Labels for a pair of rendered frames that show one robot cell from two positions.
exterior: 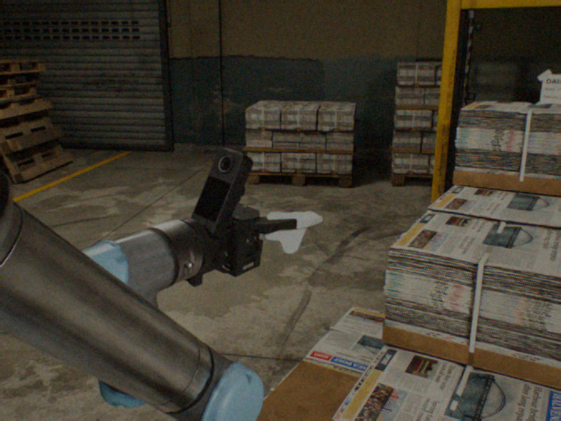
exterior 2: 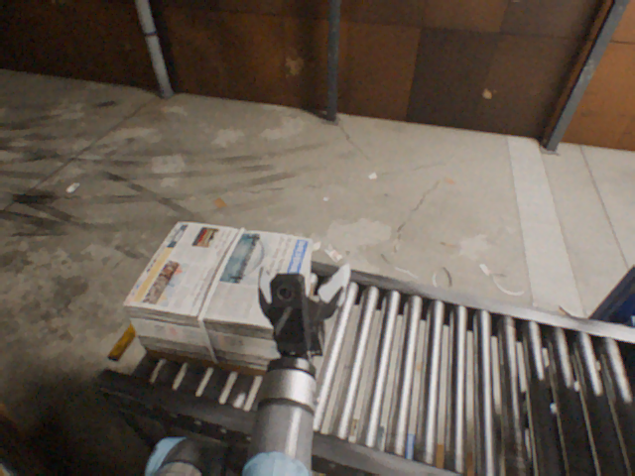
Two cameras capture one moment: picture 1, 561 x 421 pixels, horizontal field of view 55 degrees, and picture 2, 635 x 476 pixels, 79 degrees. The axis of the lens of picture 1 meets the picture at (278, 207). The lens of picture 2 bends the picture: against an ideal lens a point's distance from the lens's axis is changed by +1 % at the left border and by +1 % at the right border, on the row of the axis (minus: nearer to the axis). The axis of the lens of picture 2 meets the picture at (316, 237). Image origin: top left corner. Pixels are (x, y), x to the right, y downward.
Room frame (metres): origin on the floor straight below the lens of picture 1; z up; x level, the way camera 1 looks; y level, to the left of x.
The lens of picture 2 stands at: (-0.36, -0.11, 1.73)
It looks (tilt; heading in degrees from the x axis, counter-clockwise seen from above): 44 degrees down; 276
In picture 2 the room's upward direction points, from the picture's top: straight up
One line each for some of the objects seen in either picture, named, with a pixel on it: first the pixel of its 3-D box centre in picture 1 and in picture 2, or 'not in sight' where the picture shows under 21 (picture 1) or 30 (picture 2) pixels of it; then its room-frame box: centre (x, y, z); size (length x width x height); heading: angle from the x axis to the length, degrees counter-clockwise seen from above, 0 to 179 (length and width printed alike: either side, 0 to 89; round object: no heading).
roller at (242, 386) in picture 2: not in sight; (266, 331); (-0.15, -0.69, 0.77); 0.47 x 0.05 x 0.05; 80
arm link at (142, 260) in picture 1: (120, 275); not in sight; (0.57, 0.18, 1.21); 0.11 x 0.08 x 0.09; 143
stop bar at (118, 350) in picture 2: not in sight; (158, 294); (0.18, -0.76, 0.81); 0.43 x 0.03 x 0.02; 80
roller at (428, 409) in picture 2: not in sight; (431, 373); (-0.60, -0.62, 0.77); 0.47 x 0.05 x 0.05; 80
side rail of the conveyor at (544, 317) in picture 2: not in sight; (390, 295); (-0.51, -0.89, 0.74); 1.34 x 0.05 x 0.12; 170
